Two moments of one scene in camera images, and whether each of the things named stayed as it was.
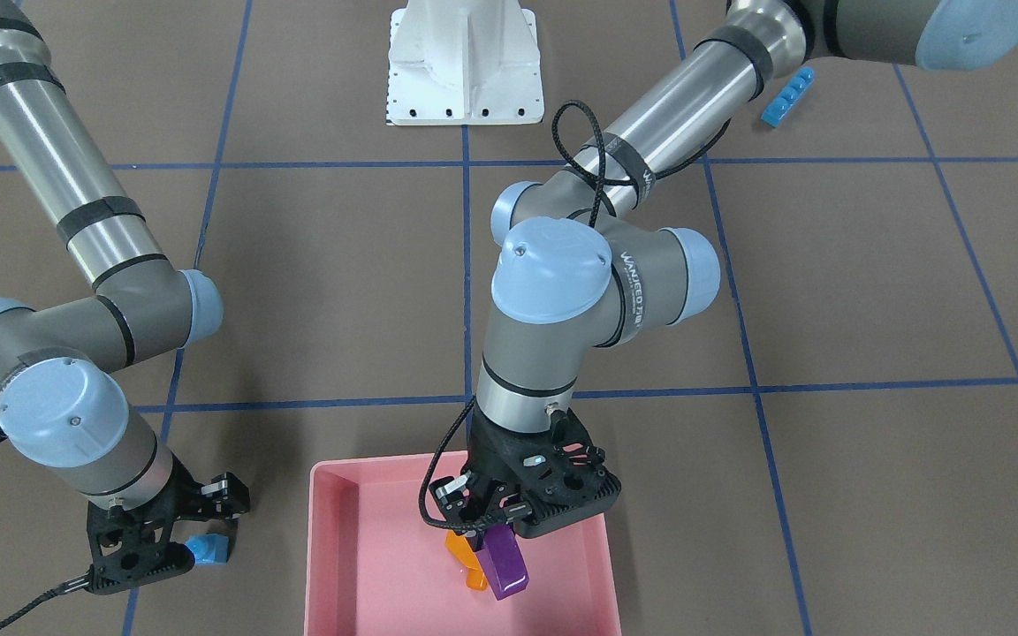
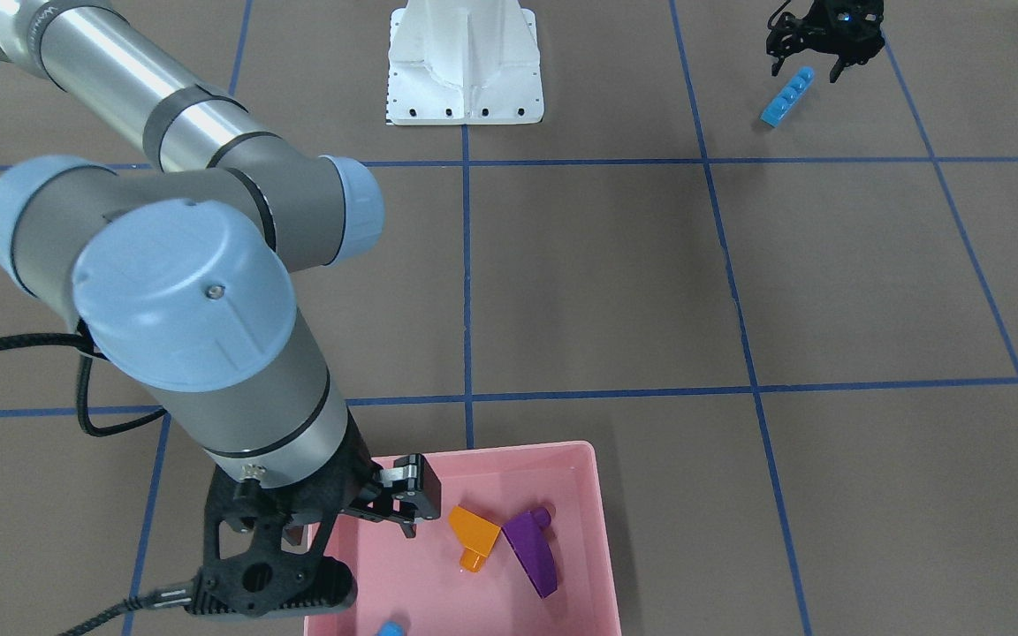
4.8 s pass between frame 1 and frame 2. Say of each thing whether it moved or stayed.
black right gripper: moved
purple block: moved
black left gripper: moved
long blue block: stayed
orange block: moved
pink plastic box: stayed
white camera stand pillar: stayed
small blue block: moved
